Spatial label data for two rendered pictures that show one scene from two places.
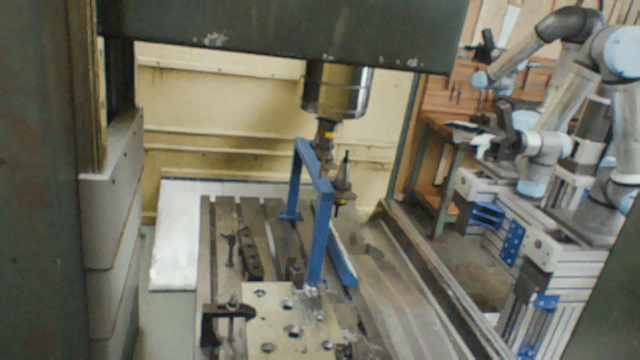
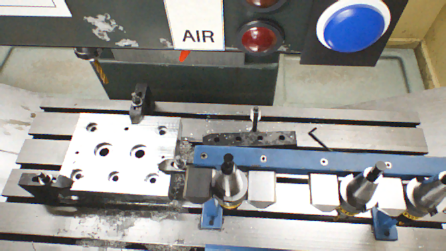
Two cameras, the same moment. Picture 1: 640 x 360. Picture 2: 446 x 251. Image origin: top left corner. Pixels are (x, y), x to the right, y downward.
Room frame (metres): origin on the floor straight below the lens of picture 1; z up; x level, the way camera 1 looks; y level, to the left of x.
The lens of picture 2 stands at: (1.35, -0.27, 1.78)
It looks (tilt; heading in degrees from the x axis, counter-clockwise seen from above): 58 degrees down; 113
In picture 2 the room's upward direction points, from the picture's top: 4 degrees counter-clockwise
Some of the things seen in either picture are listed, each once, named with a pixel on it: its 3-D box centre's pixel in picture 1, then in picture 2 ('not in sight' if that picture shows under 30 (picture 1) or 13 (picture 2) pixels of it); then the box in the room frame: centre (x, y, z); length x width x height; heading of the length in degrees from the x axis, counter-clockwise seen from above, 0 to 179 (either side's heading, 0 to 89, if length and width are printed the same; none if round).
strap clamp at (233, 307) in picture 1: (228, 318); (141, 107); (0.91, 0.17, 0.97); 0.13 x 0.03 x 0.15; 106
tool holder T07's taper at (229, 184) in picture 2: (343, 172); (229, 176); (1.27, -0.07, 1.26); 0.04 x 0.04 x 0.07
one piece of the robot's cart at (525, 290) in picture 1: (568, 289); not in sight; (1.43, -0.93, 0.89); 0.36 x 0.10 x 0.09; 106
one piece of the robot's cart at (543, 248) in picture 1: (586, 248); not in sight; (1.41, -0.92, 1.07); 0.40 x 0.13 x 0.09; 106
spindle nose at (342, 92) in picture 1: (335, 83); not in sight; (1.03, 0.00, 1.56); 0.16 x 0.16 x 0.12
